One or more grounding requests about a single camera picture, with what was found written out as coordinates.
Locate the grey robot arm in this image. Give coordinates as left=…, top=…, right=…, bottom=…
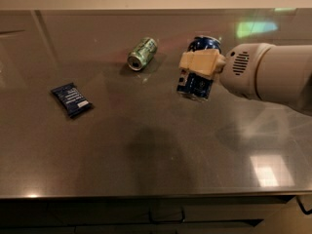
left=176, top=43, right=312, bottom=115

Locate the dark blue snack packet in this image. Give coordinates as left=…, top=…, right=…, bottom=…
left=51, top=83, right=93, bottom=118

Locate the blue pepsi can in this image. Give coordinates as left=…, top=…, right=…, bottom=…
left=176, top=36, right=221, bottom=101

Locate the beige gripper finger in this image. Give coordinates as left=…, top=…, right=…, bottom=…
left=178, top=49, right=226, bottom=79

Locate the black cable at right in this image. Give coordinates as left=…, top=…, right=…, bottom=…
left=295, top=195, right=312, bottom=215

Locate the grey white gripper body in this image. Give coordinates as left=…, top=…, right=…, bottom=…
left=219, top=43, right=277, bottom=100

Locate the black drawer handle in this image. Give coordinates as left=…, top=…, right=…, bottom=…
left=148, top=208, right=185, bottom=224

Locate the green soda can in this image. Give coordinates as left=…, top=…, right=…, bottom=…
left=127, top=37, right=158, bottom=71

